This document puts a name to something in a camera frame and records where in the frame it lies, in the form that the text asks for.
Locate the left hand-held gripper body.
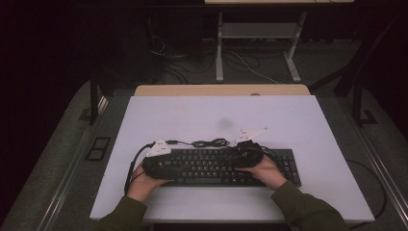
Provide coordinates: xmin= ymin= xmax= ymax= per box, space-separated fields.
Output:
xmin=141 ymin=138 xmax=182 ymax=181

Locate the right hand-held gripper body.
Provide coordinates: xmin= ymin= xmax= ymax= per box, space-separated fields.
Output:
xmin=225 ymin=126 xmax=269 ymax=170

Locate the black computer keyboard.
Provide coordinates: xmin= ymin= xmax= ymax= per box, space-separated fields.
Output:
xmin=160 ymin=147 xmax=302 ymax=188

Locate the person's left hand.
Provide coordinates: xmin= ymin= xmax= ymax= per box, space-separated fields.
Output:
xmin=126 ymin=162 xmax=171 ymax=203

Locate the person's right hand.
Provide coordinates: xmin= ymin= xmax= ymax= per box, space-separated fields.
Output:
xmin=237 ymin=155 xmax=288 ymax=191

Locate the white table board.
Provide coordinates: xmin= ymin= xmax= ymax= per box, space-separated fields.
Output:
xmin=89 ymin=94 xmax=375 ymax=224

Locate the black floor socket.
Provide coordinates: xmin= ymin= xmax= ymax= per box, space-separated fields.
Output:
xmin=85 ymin=137 xmax=112 ymax=162

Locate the wooden table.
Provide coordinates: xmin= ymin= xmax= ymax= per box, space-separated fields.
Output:
xmin=134 ymin=84 xmax=312 ymax=97

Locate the black metal stand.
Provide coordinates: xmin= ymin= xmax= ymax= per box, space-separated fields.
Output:
xmin=78 ymin=73 xmax=115 ymax=126
xmin=309 ymin=13 xmax=408 ymax=128

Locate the white metal stand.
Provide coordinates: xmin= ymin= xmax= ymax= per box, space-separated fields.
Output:
xmin=215 ymin=12 xmax=308 ymax=84

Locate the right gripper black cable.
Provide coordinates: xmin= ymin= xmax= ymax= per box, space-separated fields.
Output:
xmin=260 ymin=145 xmax=287 ymax=172

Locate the black keyboard cable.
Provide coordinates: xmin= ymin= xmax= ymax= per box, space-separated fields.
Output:
xmin=165 ymin=138 xmax=231 ymax=149

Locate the white floor cable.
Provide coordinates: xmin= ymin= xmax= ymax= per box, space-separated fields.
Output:
xmin=230 ymin=51 xmax=281 ymax=86

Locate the black floor cable bundle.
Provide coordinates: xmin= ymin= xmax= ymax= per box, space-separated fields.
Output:
xmin=149 ymin=34 xmax=217 ymax=85

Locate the black floor cable loop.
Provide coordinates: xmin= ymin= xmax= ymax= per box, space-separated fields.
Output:
xmin=345 ymin=158 xmax=388 ymax=230

